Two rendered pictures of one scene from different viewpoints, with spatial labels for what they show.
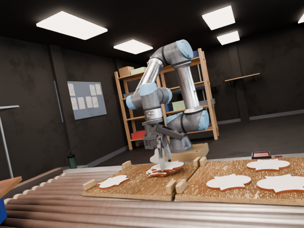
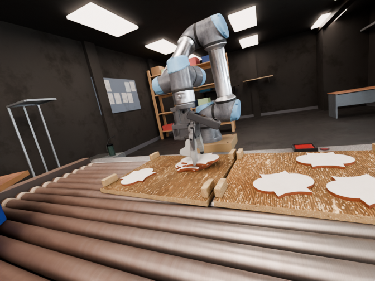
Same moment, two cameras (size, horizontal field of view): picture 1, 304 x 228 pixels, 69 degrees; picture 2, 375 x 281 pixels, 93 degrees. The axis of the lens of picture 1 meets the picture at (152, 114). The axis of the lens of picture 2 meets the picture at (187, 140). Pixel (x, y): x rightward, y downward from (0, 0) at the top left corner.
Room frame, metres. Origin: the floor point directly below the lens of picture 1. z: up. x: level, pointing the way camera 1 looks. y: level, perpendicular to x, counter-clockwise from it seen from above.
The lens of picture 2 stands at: (0.30, 0.02, 1.17)
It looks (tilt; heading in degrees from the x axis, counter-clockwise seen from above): 12 degrees down; 359
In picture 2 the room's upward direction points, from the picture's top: 10 degrees counter-clockwise
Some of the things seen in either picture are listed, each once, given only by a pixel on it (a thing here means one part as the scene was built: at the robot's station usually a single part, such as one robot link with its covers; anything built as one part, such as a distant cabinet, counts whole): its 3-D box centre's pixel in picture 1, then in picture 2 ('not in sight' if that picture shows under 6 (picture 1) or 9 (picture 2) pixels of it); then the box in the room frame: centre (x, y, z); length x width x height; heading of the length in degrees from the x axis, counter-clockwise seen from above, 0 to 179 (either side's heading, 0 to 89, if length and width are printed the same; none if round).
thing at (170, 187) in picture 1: (171, 186); (207, 187); (0.74, -0.02, 0.95); 0.06 x 0.02 x 0.03; 150
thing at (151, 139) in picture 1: (155, 134); (186, 121); (0.94, 0.00, 1.11); 0.09 x 0.08 x 0.12; 69
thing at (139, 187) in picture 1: (144, 178); (174, 172); (0.95, 0.08, 0.93); 0.41 x 0.35 x 0.02; 60
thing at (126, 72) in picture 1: (166, 101); (192, 98); (6.80, -0.50, 1.30); 2.87 x 0.77 x 2.59; 65
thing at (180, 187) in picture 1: (181, 186); (221, 187); (0.72, -0.05, 0.95); 0.06 x 0.02 x 0.03; 151
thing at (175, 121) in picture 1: (176, 124); (206, 114); (1.40, -0.14, 1.09); 0.13 x 0.12 x 0.14; 59
